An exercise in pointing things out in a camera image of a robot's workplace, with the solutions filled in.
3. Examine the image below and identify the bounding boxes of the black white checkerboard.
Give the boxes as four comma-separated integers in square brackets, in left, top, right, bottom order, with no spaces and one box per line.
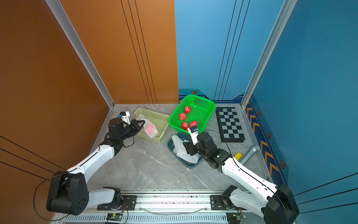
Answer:
[215,107,245,142]

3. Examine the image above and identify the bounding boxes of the aluminium corner post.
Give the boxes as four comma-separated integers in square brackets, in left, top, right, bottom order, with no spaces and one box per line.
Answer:
[46,0,115,109]
[241,0,297,109]

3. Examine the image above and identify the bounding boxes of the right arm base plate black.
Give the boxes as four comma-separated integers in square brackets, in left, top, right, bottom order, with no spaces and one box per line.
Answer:
[209,195,246,211]

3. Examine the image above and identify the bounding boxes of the cream perforated plastic basket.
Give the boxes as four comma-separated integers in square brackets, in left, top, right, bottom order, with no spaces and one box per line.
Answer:
[130,108,169,143]

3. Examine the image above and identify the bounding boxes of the green plastic mesh basket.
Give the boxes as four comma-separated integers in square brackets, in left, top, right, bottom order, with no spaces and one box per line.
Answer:
[168,95,215,134]

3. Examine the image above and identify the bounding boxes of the yellow block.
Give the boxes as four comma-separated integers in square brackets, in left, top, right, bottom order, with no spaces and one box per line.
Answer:
[234,153,242,161]

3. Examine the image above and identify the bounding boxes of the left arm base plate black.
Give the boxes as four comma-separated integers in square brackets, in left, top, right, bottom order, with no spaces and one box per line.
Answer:
[97,195,137,211]

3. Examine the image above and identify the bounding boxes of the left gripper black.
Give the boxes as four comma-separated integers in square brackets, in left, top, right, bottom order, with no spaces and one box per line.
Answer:
[119,119,145,142]

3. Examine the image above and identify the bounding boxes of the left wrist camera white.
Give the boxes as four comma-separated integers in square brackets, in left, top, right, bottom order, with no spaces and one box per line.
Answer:
[117,111,130,125]

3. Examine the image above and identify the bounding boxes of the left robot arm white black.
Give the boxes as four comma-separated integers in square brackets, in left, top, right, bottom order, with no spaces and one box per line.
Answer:
[46,117,145,215]

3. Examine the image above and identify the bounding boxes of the silver metal cylinder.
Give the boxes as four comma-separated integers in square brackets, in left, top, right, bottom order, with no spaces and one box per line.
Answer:
[239,146,258,165]

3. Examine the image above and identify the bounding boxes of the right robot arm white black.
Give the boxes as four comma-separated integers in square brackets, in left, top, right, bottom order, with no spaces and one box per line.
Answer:
[183,132,300,224]

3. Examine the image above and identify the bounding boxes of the green circuit board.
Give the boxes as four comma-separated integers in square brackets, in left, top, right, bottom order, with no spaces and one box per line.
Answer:
[226,213,243,224]
[106,213,123,223]

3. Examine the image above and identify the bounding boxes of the aluminium front rail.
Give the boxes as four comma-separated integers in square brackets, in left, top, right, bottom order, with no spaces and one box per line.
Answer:
[55,190,291,215]

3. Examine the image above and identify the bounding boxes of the right aluminium corner post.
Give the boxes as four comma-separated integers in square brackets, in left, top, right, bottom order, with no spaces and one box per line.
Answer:
[241,0,297,109]

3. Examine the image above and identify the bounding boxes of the white foam net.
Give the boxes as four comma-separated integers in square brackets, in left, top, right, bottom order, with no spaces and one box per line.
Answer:
[177,152,201,164]
[172,135,186,155]

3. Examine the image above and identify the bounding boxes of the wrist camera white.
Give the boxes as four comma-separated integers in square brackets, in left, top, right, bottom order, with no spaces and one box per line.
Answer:
[188,126,199,145]
[117,111,130,125]

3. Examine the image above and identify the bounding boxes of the right green circuit board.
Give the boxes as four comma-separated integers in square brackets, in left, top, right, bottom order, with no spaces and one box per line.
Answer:
[226,213,243,224]

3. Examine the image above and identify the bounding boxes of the left green circuit board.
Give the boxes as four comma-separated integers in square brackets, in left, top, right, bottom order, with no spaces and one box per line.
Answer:
[106,213,123,223]

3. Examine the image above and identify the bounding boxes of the left aluminium corner post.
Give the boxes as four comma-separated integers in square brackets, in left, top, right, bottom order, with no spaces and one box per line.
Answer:
[46,0,115,109]

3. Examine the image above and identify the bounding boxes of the dark teal plastic tray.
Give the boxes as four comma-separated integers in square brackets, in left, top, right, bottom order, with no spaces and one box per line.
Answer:
[167,133,203,169]

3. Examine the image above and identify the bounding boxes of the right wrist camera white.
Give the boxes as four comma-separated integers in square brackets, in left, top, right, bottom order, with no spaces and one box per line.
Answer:
[188,126,199,145]

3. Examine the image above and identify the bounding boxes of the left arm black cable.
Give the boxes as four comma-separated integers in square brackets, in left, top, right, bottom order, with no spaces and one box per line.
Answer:
[33,176,70,222]

